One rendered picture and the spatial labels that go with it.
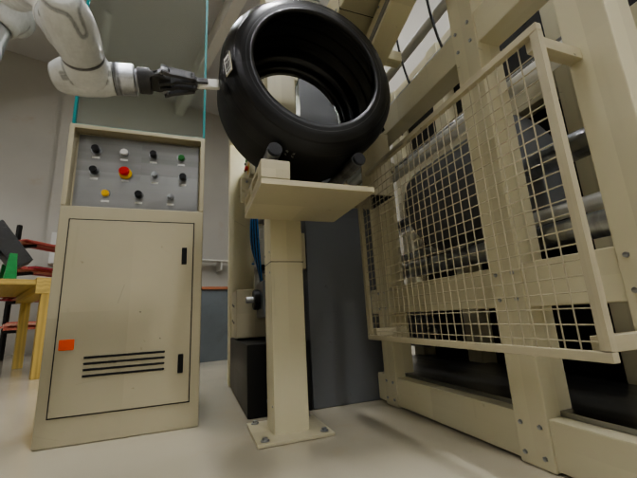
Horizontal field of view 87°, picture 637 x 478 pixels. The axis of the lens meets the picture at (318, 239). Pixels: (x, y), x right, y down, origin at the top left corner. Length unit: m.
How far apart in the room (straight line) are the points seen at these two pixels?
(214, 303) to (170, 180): 2.37
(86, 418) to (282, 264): 0.91
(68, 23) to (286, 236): 0.87
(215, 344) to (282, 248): 2.70
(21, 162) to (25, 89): 1.67
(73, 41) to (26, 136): 8.56
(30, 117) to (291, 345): 9.00
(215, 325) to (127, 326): 2.40
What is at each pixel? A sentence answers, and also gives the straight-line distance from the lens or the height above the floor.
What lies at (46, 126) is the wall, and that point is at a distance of 9.75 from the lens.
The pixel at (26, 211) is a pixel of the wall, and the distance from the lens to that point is 9.07.
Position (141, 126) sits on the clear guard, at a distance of 1.85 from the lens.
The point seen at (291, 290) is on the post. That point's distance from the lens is 1.33.
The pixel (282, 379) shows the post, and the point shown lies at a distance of 1.33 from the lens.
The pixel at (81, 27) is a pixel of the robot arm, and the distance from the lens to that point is 1.10.
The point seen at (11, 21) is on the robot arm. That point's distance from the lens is 1.68.
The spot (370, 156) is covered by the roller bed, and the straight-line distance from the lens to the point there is 1.55.
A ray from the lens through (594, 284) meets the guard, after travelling 0.79.
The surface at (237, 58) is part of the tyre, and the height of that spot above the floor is 1.17.
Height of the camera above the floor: 0.41
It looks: 13 degrees up
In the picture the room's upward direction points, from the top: 3 degrees counter-clockwise
